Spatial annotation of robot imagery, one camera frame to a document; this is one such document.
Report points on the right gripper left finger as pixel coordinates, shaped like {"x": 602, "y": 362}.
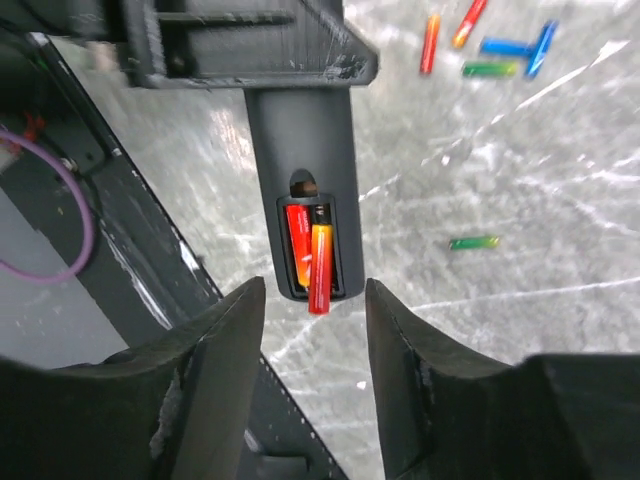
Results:
{"x": 174, "y": 408}

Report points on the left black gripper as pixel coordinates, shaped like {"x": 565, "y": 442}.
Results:
{"x": 220, "y": 44}

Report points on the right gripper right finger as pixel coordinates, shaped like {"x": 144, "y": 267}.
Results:
{"x": 445, "y": 411}

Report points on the black remote control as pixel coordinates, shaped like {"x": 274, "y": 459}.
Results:
{"x": 305, "y": 154}

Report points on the red battery cluster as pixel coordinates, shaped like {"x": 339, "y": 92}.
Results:
{"x": 299, "y": 227}

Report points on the orange battery cluster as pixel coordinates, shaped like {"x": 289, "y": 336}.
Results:
{"x": 321, "y": 269}

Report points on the green battery cluster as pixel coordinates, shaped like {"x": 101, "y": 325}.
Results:
{"x": 476, "y": 242}

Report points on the red orange battery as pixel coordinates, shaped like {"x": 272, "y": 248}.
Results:
{"x": 467, "y": 24}

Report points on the blue battery lower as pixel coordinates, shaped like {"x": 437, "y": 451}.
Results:
{"x": 505, "y": 47}

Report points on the blue battery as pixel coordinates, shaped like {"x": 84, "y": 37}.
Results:
{"x": 505, "y": 47}
{"x": 540, "y": 49}

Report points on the blue battery upper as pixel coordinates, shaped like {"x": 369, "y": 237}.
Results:
{"x": 540, "y": 49}

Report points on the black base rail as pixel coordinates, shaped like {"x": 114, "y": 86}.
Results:
{"x": 84, "y": 192}

